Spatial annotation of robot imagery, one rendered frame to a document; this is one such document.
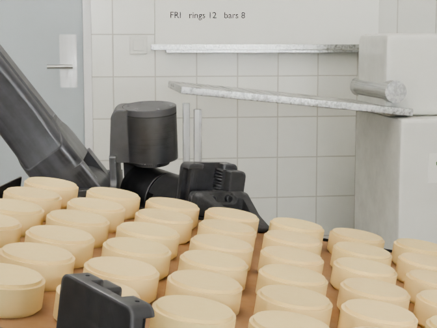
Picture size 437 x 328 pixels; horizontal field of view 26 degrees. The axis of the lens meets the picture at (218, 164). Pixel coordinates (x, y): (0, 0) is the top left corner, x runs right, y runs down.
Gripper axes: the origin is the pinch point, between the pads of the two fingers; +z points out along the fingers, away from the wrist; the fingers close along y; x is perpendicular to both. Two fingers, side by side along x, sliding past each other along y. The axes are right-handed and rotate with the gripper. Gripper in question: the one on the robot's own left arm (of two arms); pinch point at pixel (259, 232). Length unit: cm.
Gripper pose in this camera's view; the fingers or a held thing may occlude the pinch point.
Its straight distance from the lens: 90.1
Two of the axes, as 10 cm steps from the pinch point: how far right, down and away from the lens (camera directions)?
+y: -1.2, 9.8, 1.4
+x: -7.6, 0.0, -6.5
